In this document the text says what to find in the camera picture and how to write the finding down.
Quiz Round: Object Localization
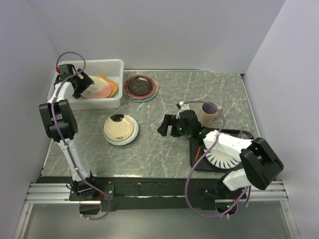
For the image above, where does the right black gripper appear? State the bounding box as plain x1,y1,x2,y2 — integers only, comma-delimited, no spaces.
157,115,192,137

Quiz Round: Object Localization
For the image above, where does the cream and pink round plate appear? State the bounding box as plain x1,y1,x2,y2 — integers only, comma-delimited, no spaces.
80,76,112,99

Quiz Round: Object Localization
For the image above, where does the orange woven-pattern square plate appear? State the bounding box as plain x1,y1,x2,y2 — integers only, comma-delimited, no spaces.
98,76,118,98

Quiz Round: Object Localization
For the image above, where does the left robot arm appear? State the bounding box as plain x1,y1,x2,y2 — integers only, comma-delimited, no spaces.
39,64,99,200

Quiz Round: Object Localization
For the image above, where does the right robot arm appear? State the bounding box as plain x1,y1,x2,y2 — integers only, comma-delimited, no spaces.
157,110,284,198

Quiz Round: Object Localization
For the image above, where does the translucent white plastic bin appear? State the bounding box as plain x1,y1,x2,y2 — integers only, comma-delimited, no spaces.
65,59,124,111

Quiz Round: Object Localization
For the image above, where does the white plate under bowl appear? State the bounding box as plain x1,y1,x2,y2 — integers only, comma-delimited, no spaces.
104,117,139,146

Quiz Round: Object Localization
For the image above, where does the beige mug with purple interior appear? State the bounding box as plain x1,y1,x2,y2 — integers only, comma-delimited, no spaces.
198,102,223,126

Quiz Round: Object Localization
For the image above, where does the pink scalloped plate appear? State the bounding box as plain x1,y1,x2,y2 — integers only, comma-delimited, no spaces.
124,74,159,102

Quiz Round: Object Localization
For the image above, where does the black round patterned plate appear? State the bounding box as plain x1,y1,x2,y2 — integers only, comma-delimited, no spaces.
127,76,152,96

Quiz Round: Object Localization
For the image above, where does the white plate with blue stripes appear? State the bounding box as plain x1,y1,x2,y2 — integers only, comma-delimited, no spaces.
205,150,241,169

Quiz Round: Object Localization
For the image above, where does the clear drinking glass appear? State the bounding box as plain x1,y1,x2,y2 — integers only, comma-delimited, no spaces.
237,127,253,139

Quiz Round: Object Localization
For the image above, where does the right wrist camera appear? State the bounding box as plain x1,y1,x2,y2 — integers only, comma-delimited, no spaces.
176,101,190,119

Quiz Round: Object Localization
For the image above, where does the aluminium rail frame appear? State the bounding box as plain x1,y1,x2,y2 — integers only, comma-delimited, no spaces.
17,70,300,239

